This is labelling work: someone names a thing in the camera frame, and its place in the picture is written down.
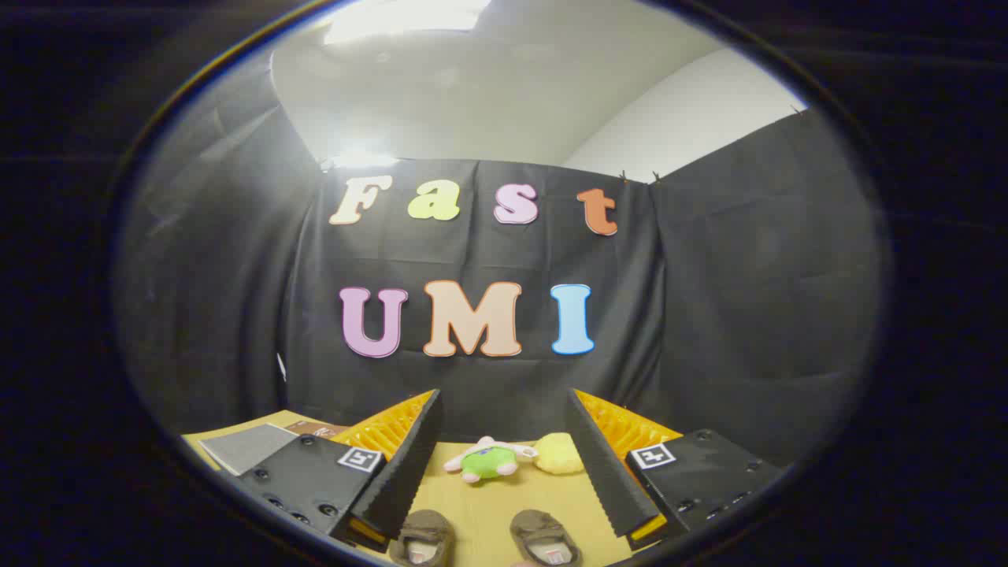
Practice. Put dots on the green plush toy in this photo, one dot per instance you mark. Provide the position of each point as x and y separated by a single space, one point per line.
486 462

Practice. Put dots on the brown and white book stack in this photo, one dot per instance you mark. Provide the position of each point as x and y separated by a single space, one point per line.
315 429

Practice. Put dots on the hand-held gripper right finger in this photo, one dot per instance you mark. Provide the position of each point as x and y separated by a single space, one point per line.
606 472

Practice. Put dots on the grey storage box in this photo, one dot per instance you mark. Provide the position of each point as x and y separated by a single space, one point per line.
248 447

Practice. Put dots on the brown fuzzy slipper shoe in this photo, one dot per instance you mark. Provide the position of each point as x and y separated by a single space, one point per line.
543 531
425 531

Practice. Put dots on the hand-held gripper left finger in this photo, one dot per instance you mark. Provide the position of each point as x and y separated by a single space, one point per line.
398 480

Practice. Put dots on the yellow plush toy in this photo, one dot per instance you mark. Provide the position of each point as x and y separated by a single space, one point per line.
559 454

